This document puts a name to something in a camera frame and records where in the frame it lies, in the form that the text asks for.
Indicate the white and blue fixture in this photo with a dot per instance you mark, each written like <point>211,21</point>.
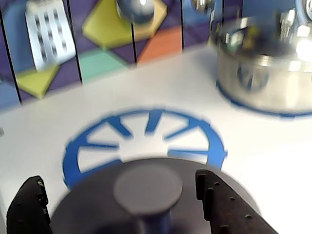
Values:
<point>304,12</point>

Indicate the grey round lid with knob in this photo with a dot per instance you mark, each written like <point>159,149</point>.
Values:
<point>146,190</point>

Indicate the colourful geometric backsplash panel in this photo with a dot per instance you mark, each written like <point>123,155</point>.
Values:
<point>104,61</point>

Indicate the shiny metal ladle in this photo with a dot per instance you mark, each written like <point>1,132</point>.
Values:
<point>136,11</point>

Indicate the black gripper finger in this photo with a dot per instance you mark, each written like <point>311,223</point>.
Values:
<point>26,212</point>
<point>231,212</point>

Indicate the shiny steel pot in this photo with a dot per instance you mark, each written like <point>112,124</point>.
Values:
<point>263,78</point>

